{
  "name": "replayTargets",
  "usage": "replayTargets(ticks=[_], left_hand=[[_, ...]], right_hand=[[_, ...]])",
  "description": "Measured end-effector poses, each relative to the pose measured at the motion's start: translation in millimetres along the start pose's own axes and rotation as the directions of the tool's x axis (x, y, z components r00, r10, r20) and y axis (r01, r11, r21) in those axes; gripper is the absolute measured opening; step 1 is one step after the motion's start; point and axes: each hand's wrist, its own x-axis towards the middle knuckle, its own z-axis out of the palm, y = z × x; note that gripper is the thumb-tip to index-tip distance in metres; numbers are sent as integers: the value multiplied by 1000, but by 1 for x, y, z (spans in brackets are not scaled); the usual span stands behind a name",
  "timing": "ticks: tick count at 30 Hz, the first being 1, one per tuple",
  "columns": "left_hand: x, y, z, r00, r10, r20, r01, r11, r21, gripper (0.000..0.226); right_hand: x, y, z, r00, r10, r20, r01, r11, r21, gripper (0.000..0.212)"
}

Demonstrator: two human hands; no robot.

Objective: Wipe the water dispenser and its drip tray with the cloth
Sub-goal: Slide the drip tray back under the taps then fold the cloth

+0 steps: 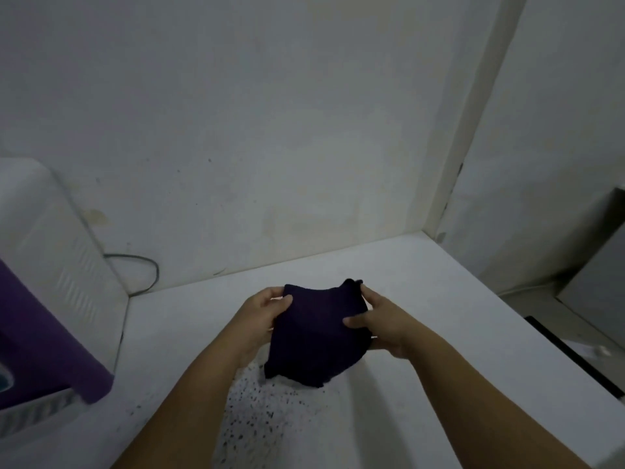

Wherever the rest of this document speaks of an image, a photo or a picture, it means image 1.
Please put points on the white and purple washing machine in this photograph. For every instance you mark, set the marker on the white and purple washing machine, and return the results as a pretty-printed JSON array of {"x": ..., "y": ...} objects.
[{"x": 51, "y": 297}]

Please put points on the person's right hand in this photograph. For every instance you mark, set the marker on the person's right hand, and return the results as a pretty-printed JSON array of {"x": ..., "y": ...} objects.
[{"x": 388, "y": 324}]

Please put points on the person's right thumb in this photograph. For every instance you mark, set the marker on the person's right thumb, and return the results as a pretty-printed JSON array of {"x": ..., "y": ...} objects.
[{"x": 357, "y": 321}]

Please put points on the person's left thumb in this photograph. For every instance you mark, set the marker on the person's left thumb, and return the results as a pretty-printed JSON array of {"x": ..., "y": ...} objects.
[{"x": 281, "y": 307}]

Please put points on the dark navy cloth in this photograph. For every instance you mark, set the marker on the dark navy cloth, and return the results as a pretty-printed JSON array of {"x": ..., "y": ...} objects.
[{"x": 317, "y": 332}]

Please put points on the person's left forearm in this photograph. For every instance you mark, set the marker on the person's left forearm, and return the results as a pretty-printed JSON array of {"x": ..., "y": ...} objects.
[{"x": 183, "y": 410}]

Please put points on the person's right forearm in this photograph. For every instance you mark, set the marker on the person's right forearm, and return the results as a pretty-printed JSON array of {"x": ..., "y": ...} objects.
[{"x": 488, "y": 410}]

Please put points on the person's left hand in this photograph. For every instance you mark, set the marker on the person's left hand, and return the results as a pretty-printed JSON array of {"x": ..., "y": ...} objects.
[{"x": 251, "y": 324}]

